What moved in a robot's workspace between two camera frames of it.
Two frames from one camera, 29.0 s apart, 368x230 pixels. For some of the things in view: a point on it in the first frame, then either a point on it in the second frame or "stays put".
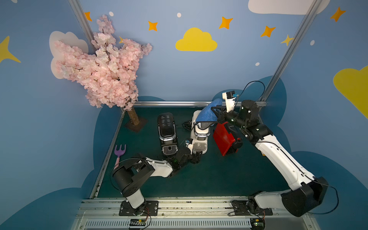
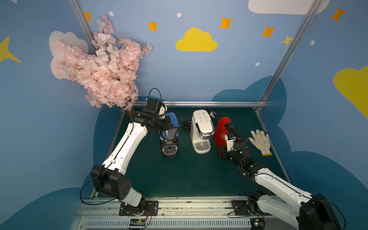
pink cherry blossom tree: x=109 y=74 stays put
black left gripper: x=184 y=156 to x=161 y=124
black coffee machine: x=167 y=133 stays put
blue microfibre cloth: x=207 y=114 to x=174 y=121
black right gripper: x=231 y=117 to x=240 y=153
